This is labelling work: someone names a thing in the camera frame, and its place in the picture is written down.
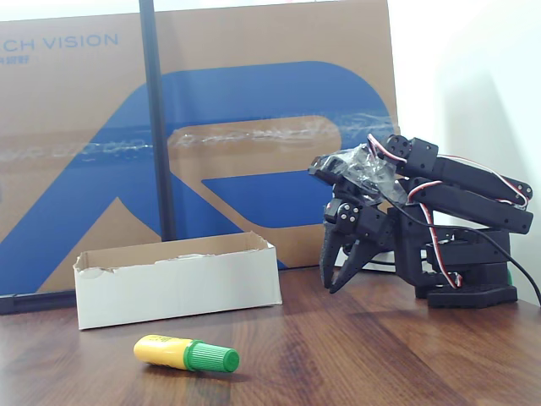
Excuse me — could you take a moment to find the large brown blue-printed carton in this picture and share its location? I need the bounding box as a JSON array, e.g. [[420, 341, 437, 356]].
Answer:
[[0, 0, 402, 296]]

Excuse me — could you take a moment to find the thin black cable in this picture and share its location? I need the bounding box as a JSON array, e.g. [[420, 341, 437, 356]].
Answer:
[[362, 206, 541, 309]]

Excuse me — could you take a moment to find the yellow green marker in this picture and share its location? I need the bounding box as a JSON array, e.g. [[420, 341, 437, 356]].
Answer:
[[133, 333, 241, 374]]

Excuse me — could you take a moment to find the black metal pole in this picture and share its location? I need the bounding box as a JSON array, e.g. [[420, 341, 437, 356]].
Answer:
[[138, 0, 178, 243]]

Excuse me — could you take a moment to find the black metal base bar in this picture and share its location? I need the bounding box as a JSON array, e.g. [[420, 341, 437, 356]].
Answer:
[[0, 290, 78, 316]]

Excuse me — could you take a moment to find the plastic-wrapped wrist camera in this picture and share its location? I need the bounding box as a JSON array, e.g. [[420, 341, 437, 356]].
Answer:
[[307, 142, 409, 208]]

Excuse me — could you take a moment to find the white cardboard box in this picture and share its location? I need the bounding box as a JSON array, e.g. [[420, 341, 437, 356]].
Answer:
[[72, 230, 283, 331]]

